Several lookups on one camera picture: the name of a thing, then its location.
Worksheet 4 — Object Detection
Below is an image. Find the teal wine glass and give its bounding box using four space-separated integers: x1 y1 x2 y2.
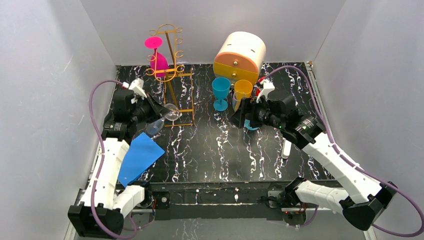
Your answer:
244 119 259 131
211 77 231 112

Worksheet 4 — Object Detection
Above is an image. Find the clear wine glass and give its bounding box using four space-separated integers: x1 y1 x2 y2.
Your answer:
232 91 248 112
145 103 181 136

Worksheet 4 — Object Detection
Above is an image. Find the red plastic wine glass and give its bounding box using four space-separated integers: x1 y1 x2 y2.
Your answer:
255 76 265 97

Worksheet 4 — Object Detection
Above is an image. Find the yellow plastic wine glass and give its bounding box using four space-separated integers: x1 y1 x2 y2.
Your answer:
234 79 253 100

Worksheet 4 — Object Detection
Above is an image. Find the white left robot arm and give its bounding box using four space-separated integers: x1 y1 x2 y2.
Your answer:
67 89 169 240

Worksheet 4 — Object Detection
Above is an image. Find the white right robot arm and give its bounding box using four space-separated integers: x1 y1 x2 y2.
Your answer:
230 91 396 231

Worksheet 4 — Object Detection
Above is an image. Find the magenta plastic wine glass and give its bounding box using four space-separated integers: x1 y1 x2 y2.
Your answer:
144 36 169 78

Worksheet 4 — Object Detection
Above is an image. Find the blue flat card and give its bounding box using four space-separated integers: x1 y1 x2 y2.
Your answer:
117 132 165 187

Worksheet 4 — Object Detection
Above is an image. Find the white oblong remote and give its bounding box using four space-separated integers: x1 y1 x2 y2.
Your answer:
281 138 292 159

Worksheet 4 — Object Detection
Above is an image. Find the round pastel drawer cabinet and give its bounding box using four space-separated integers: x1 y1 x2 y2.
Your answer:
213 31 266 85

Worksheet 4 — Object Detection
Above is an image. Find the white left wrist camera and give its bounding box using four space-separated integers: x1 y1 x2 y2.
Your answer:
122 77 147 100

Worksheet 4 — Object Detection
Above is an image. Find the gold wire glass rack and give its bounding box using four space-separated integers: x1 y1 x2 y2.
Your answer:
147 23 195 127

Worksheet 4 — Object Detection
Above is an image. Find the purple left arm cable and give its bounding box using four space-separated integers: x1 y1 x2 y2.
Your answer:
89 79 157 240

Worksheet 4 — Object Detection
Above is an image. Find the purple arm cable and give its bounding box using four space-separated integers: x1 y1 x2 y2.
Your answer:
261 65 424 238
89 79 157 240

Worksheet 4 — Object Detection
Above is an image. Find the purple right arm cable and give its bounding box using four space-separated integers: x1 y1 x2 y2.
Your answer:
261 65 424 238

